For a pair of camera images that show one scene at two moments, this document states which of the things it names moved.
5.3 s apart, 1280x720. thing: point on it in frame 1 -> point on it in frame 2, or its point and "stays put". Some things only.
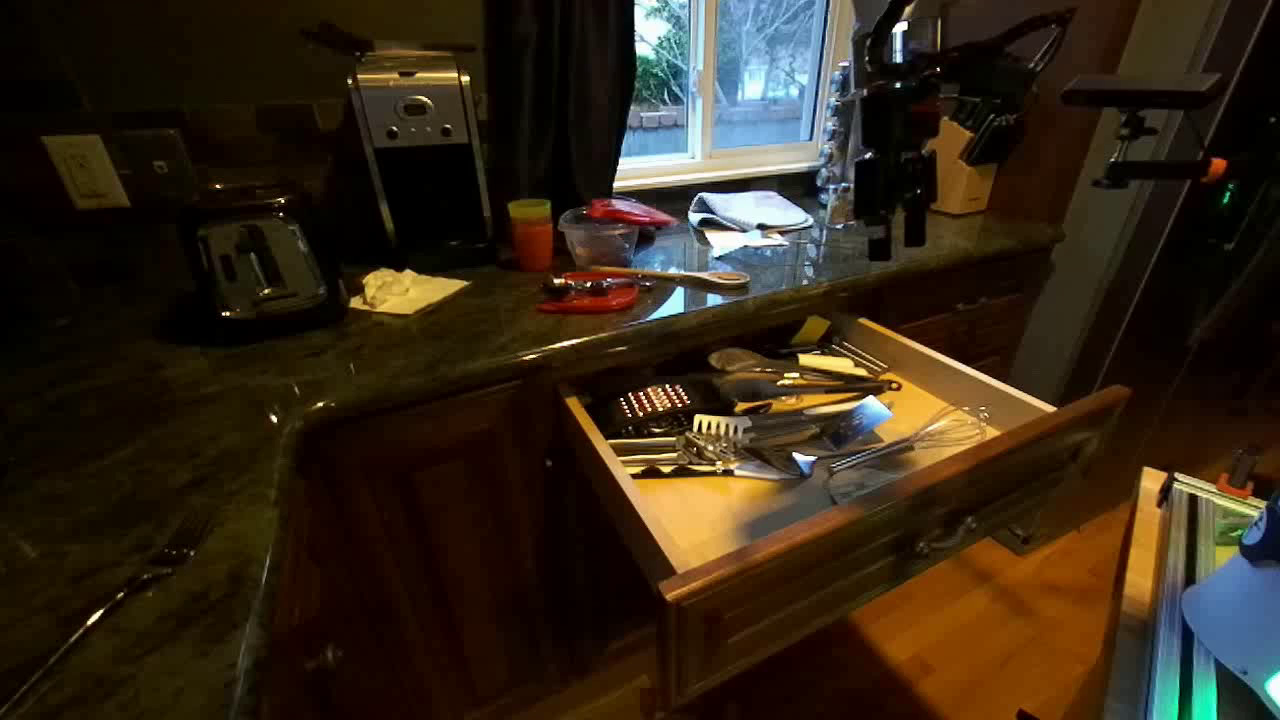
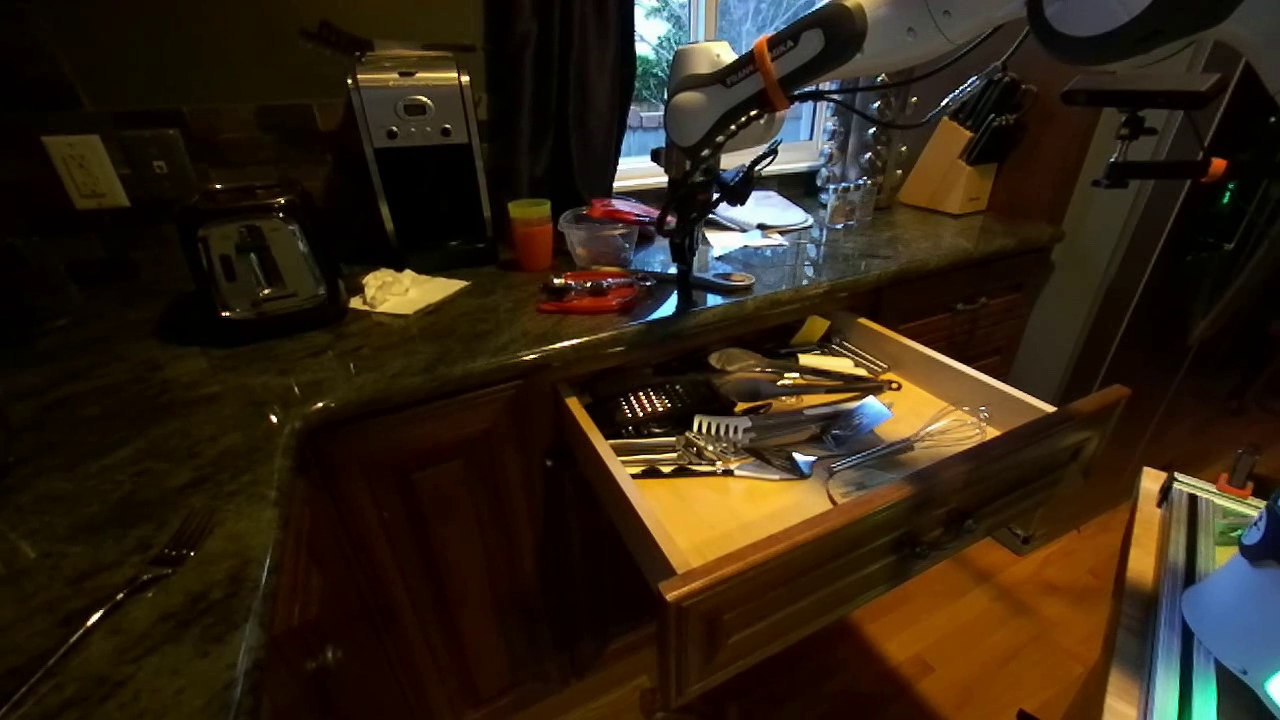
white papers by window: x=745 y=219 stays put
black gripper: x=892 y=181 -> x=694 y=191
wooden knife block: x=956 y=191 stays put
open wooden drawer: x=796 y=483 stays put
